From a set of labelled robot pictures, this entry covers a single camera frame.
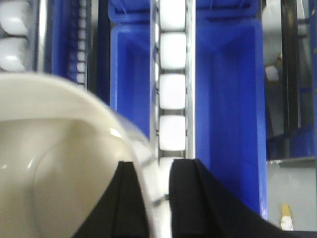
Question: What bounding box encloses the right blue plastic crate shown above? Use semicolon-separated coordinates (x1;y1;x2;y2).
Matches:
196;0;268;218

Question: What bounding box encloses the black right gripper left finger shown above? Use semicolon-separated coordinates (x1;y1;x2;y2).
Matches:
73;161;150;238

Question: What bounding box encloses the blue plastic crate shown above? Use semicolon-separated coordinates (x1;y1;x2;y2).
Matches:
196;0;268;218
108;0;151;137

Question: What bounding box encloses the left blue plastic crate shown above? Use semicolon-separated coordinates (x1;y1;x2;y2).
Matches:
108;0;151;137

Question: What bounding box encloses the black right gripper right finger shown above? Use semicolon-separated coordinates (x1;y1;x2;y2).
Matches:
169;159;317;238

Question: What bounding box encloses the white roller track rail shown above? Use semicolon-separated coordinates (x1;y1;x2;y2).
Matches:
150;0;196;199

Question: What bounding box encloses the white plastic bin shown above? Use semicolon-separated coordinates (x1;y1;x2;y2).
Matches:
0;73;172;238

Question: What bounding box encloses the left white roller track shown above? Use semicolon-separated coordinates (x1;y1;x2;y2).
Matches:
0;0;49;73

